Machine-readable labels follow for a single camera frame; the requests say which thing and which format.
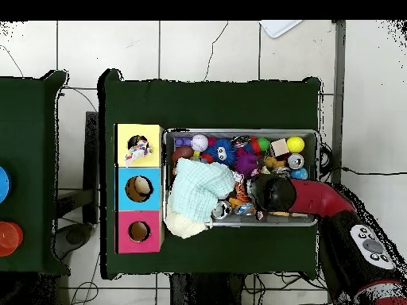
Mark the mint waffle cloth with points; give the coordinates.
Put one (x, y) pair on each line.
(200, 187)

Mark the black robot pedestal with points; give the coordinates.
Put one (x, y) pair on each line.
(203, 292)

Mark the red disc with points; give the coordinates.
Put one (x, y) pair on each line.
(9, 238)

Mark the wooden block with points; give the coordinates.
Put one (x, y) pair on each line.
(280, 146)

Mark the dark green tablecloth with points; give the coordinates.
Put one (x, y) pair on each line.
(28, 127)
(206, 105)

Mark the yellow ball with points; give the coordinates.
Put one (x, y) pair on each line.
(295, 144)

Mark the blue globe ball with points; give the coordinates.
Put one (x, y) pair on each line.
(299, 174)

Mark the white tray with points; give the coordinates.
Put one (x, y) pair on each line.
(278, 27)

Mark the cream waffle cloth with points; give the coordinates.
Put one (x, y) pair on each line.
(184, 227)

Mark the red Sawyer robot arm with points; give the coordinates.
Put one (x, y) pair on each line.
(318, 197)

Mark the grey floor rail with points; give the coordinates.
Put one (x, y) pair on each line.
(338, 95)

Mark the blue fuzzy toy with eyes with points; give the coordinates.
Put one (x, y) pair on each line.
(224, 146)

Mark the silver drink can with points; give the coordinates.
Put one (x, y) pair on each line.
(295, 161)

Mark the purple spiky toy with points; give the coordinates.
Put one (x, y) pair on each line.
(245, 162)

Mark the brown toy football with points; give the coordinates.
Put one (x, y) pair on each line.
(182, 154)

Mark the blue disc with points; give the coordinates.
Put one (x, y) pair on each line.
(3, 184)

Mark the white toy baseball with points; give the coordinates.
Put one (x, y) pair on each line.
(199, 142)

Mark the wooden box with three holes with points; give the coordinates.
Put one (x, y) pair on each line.
(127, 216)

